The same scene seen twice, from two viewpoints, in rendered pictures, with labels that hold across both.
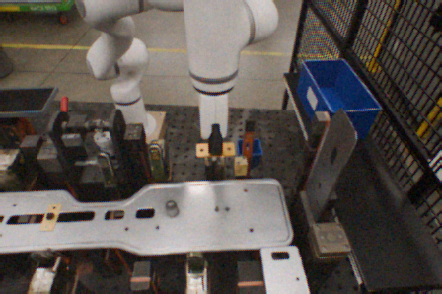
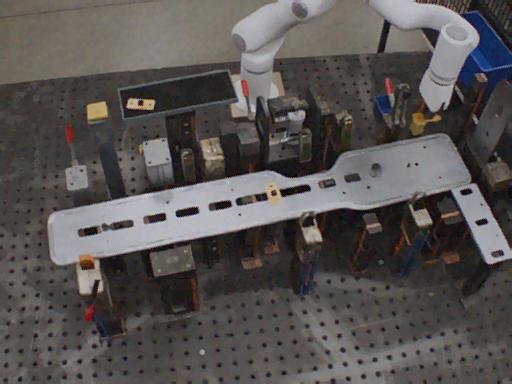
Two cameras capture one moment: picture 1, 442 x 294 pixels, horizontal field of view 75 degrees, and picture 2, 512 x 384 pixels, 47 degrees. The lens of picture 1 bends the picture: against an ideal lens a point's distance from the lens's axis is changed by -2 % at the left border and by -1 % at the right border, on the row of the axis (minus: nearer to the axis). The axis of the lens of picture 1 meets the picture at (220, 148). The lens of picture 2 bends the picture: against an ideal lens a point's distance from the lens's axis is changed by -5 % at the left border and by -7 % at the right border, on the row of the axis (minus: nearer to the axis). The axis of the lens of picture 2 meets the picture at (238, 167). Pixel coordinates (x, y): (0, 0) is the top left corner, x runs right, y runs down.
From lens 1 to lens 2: 134 cm
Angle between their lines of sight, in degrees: 10
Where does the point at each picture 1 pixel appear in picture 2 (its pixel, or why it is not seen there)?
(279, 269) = (468, 201)
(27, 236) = (263, 211)
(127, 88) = (267, 56)
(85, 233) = (312, 201)
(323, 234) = (494, 169)
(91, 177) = (276, 155)
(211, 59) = (453, 69)
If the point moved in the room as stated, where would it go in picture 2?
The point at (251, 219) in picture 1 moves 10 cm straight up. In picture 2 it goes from (437, 169) to (445, 151)
